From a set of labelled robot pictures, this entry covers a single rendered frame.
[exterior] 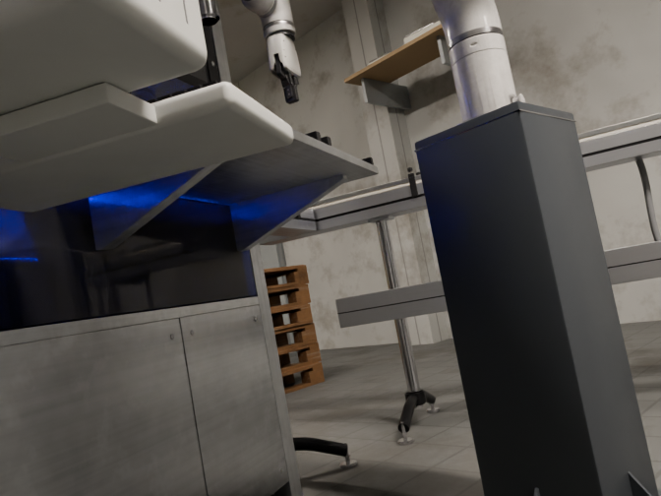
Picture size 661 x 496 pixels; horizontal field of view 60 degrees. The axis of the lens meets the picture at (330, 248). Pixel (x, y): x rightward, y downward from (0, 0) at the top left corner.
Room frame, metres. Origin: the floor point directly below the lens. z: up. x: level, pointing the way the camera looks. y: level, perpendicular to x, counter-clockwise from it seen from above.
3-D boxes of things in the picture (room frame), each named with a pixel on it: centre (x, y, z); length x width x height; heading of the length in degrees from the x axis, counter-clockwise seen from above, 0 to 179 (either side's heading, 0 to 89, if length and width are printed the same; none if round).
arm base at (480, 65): (1.21, -0.39, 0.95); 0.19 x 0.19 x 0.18
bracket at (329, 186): (1.48, 0.09, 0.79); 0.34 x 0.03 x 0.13; 68
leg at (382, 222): (2.30, -0.23, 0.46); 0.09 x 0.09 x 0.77; 68
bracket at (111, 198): (1.02, 0.28, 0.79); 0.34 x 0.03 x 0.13; 68
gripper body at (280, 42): (1.45, 0.03, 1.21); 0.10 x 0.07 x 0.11; 158
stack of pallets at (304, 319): (3.88, 0.86, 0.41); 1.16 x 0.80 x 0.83; 136
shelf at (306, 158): (1.26, 0.19, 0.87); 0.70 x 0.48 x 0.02; 158
